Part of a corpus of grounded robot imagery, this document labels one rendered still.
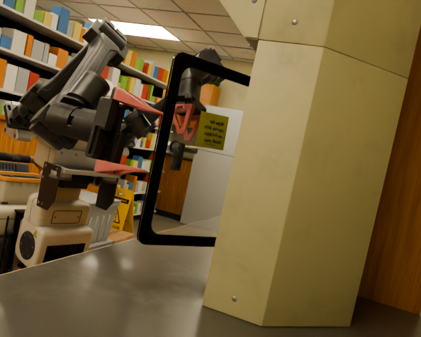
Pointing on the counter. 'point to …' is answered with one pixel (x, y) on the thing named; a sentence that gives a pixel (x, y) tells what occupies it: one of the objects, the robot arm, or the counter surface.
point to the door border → (167, 145)
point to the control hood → (247, 17)
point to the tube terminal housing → (311, 160)
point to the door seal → (166, 147)
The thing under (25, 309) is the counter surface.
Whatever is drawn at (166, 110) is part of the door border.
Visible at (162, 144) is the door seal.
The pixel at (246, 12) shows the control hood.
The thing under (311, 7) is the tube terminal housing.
